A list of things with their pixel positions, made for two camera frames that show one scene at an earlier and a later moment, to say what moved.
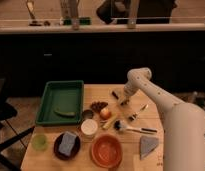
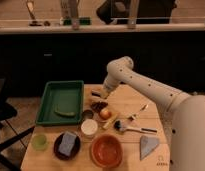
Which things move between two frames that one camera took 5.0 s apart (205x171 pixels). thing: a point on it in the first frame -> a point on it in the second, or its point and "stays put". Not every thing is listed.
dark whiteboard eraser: (115, 95) -> (96, 94)
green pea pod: (63, 114) stays put
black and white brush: (119, 125) stays put
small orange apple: (105, 114) stays put
